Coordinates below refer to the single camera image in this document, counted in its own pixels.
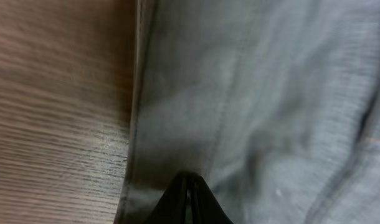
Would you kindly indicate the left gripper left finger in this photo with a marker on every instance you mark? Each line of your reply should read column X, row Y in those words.
column 171, row 208

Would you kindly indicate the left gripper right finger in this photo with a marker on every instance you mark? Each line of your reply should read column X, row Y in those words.
column 204, row 206

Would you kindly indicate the grey shorts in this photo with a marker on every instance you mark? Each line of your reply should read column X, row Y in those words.
column 276, row 103

